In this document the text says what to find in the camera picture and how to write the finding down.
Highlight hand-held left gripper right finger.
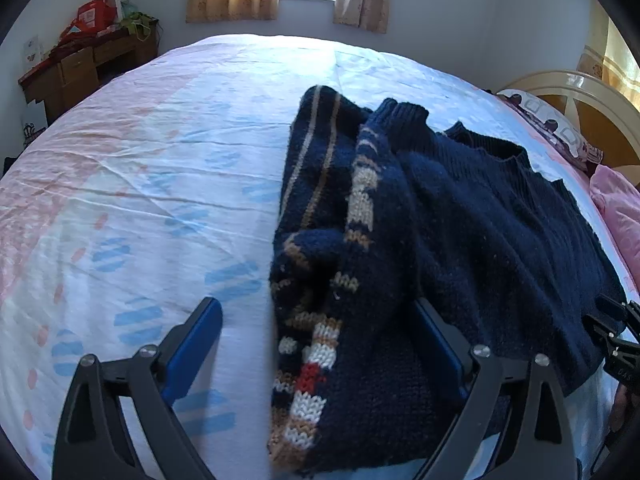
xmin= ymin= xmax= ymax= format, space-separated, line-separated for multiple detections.
xmin=414 ymin=297 xmax=577 ymax=480

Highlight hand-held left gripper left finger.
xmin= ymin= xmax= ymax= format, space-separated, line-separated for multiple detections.
xmin=52 ymin=297 xmax=224 ymax=480

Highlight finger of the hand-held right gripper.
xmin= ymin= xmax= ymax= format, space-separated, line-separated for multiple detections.
xmin=582 ymin=312 xmax=627 ymax=357
xmin=595 ymin=294 xmax=640 ymax=328

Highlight navy patterned knit sweater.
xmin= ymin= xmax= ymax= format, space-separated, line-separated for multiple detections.
xmin=267 ymin=85 xmax=629 ymax=477

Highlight person's right hand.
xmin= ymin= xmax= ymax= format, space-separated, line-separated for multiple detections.
xmin=610 ymin=382 xmax=633 ymax=433

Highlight pink quilt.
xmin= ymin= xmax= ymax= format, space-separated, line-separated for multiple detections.
xmin=589 ymin=165 xmax=640 ymax=263

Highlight bed with pastel patterned sheet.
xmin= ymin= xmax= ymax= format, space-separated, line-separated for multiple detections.
xmin=0 ymin=34 xmax=640 ymax=480

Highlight white patterned pillow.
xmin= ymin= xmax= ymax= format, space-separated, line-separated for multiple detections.
xmin=497 ymin=88 xmax=604 ymax=174

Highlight cream and wood headboard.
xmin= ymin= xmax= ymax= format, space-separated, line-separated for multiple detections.
xmin=494 ymin=70 xmax=640 ymax=183

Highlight white paper bag black print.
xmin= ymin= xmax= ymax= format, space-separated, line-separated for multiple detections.
xmin=20 ymin=99 xmax=49 ymax=149

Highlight brown wooden desk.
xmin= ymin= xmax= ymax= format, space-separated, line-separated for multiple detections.
xmin=18 ymin=20 xmax=160 ymax=127

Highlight white card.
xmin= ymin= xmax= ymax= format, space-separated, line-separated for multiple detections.
xmin=21 ymin=35 xmax=42 ymax=69

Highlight red gift bags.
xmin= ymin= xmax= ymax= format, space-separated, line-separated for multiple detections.
xmin=59 ymin=0 xmax=124 ymax=45

